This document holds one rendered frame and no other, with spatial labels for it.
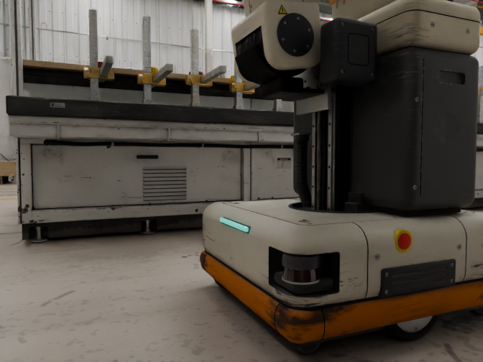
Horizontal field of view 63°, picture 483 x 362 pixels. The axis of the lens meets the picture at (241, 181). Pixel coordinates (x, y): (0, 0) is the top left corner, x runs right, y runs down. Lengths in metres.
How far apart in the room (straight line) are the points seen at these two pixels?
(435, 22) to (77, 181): 1.80
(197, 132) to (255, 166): 0.52
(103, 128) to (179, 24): 8.12
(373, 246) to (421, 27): 0.52
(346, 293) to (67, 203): 1.70
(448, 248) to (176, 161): 1.65
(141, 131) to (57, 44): 7.49
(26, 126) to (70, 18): 7.68
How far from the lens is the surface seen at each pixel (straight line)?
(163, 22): 9.93
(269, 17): 1.02
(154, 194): 2.32
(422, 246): 1.00
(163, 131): 2.10
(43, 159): 2.27
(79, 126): 2.05
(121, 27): 9.71
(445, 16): 1.14
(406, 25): 1.06
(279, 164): 2.60
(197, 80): 2.15
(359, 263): 0.88
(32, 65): 2.23
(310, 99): 1.17
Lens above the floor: 0.42
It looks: 3 degrees down
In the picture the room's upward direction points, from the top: straight up
